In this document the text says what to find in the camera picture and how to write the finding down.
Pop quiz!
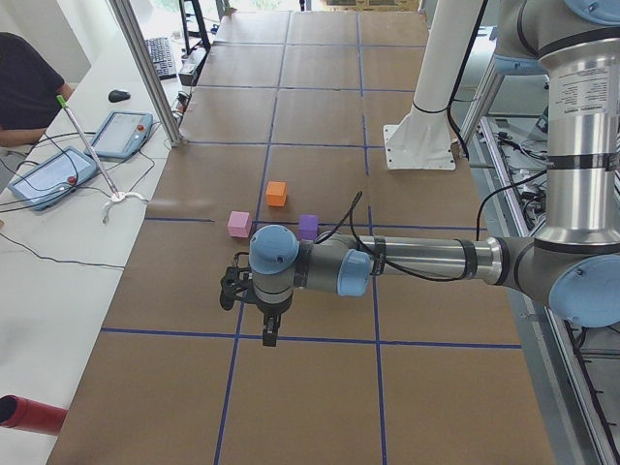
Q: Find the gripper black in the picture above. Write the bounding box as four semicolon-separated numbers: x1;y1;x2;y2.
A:
257;297;290;347

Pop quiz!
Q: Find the orange foam block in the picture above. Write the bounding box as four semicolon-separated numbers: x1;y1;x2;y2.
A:
265;181;288;207

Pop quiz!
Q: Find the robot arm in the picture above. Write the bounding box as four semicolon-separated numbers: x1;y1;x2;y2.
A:
247;1;619;347

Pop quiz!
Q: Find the pink foam block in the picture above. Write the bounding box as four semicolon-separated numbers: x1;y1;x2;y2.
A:
227;210;253;238

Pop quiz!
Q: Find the purple foam block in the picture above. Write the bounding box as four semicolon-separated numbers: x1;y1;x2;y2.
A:
297;214;319;241

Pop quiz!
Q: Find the far teach pendant tablet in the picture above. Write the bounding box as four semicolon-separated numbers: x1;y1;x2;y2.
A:
91;111;154;160

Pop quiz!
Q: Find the teach pendant tablet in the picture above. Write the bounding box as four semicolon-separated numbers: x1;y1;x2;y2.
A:
8;146;98;210
91;111;154;160

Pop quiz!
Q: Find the near teach pendant tablet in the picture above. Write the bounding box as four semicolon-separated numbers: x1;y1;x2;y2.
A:
8;146;98;210

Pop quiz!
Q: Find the red cylinder tube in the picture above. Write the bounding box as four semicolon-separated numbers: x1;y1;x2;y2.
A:
1;395;68;436

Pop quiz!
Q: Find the black computer mouse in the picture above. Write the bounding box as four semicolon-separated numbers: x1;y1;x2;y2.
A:
108;89;131;103

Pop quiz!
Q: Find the black keyboard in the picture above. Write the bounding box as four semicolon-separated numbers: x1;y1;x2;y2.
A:
144;37;176;80

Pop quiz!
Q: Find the stick with green tip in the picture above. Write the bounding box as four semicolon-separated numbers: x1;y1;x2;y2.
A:
56;94;119;197

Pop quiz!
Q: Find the seated person dark shirt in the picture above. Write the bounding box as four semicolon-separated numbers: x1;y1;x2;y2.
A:
1;32;73;147

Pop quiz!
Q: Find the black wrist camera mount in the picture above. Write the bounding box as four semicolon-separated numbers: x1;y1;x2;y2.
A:
219;252;258;311

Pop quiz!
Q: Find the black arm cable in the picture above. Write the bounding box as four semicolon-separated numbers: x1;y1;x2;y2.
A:
314;191;548;282

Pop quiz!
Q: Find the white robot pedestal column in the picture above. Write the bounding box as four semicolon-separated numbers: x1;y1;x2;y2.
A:
384;0;486;171

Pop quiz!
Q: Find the aluminium frame post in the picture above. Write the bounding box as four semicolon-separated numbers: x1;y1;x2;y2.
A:
109;0;183;147

